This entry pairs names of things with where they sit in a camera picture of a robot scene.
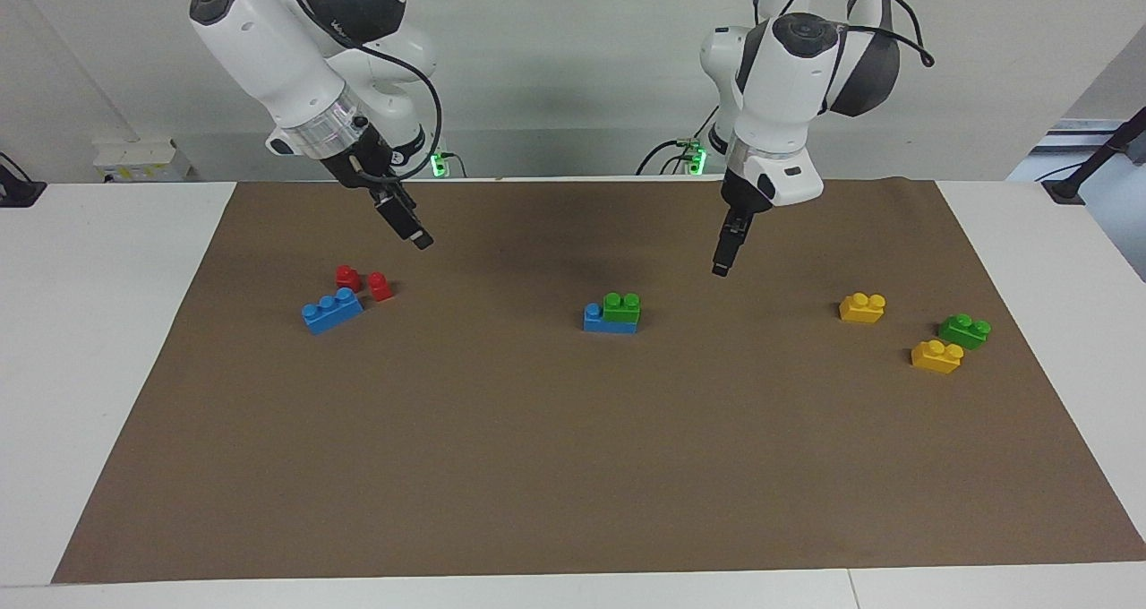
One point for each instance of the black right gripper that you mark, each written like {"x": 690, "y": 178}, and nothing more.
{"x": 363, "y": 166}

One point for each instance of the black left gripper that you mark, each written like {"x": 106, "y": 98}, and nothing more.
{"x": 739, "y": 201}

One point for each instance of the green two-stud block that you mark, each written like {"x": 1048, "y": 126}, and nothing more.
{"x": 621, "y": 310}
{"x": 963, "y": 332}

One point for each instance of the blue three-stud block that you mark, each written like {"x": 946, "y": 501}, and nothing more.
{"x": 331, "y": 313}
{"x": 593, "y": 321}

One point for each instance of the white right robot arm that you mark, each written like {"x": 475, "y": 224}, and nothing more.
{"x": 269, "y": 45}

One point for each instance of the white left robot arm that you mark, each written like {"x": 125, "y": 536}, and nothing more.
{"x": 788, "y": 81}

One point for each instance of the red one-stud block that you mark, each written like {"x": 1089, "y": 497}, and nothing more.
{"x": 347, "y": 278}
{"x": 380, "y": 287}

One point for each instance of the yellow two-stud block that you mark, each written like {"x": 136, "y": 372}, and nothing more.
{"x": 936, "y": 358}
{"x": 861, "y": 309}

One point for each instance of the brown table mat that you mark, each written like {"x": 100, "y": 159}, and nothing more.
{"x": 537, "y": 457}

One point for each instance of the white wall socket box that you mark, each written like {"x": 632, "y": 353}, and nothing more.
{"x": 139, "y": 159}

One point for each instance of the black camera stand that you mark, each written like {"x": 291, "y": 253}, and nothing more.
{"x": 1097, "y": 157}

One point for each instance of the black clamp mount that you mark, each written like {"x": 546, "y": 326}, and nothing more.
{"x": 18, "y": 192}

